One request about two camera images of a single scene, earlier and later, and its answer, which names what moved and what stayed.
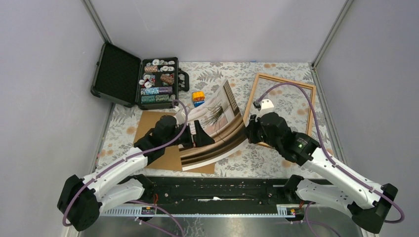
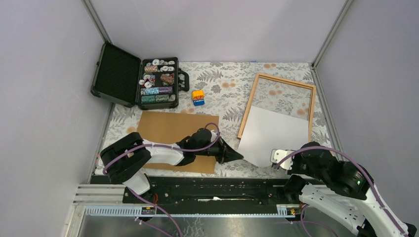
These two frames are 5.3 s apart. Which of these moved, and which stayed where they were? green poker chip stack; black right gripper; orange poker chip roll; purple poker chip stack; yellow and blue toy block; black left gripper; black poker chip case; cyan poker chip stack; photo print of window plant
Moved: photo print of window plant; black right gripper; black left gripper
Stayed: yellow and blue toy block; purple poker chip stack; cyan poker chip stack; green poker chip stack; orange poker chip roll; black poker chip case
